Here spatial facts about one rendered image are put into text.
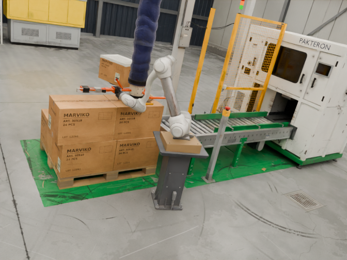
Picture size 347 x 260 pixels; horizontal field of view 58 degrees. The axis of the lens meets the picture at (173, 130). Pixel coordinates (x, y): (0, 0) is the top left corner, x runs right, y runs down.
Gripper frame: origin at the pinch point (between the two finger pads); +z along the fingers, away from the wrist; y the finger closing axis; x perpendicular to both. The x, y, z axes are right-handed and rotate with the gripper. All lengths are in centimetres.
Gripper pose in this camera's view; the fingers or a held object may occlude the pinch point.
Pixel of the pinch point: (115, 89)
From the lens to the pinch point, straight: 353.9
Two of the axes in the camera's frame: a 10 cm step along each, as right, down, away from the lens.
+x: 8.3, -0.5, 5.6
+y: -2.0, 9.0, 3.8
